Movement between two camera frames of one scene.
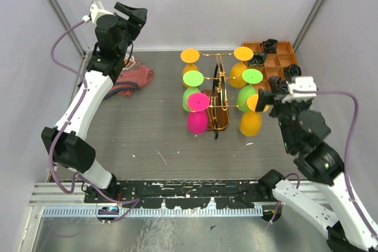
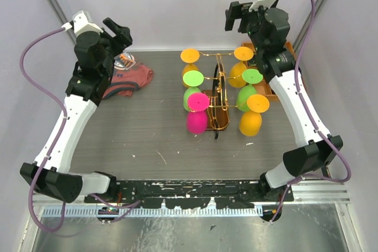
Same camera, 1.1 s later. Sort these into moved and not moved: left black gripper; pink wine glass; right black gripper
Moved: left black gripper; right black gripper
Not moved: pink wine glass
